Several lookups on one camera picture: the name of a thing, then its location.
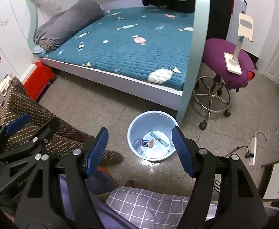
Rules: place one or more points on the bed with teal mattress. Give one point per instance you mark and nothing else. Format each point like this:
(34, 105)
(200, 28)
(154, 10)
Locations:
(201, 52)

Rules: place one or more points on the red plastic stool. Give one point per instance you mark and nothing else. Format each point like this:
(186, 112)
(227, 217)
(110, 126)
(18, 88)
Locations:
(39, 78)

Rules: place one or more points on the white power strip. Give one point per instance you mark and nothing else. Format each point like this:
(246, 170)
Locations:
(253, 145)

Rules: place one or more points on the white board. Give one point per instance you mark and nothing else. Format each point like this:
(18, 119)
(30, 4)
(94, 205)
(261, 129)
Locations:
(27, 72)

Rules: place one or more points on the pale butterfly wall sticker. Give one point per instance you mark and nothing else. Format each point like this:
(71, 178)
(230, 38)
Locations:
(3, 22)

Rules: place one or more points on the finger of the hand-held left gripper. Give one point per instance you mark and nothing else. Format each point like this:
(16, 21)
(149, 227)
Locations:
(46, 130)
(17, 124)

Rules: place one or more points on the grey rolled duvet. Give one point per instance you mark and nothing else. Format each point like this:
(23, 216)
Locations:
(67, 21)

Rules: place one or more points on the white phone stand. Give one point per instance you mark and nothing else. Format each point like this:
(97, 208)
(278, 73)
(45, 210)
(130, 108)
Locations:
(233, 64)

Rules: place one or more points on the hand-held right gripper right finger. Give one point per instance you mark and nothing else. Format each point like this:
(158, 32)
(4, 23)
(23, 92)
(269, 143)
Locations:
(183, 150)

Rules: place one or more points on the white yellow packet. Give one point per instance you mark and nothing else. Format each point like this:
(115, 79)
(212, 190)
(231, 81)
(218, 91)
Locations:
(3, 84)

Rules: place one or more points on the brown dotted tablecloth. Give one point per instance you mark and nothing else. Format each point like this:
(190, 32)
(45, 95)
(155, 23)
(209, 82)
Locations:
(34, 109)

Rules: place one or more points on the black suitcase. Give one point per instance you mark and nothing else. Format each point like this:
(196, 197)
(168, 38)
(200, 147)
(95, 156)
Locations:
(219, 12)

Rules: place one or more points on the grey checked cloth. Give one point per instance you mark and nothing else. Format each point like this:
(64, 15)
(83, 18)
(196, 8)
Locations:
(142, 205)

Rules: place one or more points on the purple swivel stool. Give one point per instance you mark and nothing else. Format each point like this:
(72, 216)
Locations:
(216, 52)

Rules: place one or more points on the blue snack wrapper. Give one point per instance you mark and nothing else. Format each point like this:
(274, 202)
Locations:
(147, 143)

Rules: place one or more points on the light blue plastic bin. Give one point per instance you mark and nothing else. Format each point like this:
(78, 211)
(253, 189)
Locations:
(134, 124)

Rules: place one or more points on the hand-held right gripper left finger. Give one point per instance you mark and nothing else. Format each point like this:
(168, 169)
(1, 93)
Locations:
(96, 150)

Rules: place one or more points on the orange slipper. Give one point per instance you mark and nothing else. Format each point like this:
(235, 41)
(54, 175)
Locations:
(106, 171)

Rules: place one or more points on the person's leg in purple trousers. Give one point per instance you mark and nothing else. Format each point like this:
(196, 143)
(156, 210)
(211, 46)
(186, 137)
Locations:
(99, 184)

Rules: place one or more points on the black charger plug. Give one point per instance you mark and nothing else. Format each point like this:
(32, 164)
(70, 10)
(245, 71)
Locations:
(249, 154)

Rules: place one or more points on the plaid pillow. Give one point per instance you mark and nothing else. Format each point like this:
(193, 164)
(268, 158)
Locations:
(38, 49)

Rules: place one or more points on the green wrapper strip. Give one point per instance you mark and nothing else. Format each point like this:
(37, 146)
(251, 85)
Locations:
(159, 139)

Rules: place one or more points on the teal quilted mattress cover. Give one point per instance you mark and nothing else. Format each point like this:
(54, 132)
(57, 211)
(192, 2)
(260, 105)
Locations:
(130, 59)

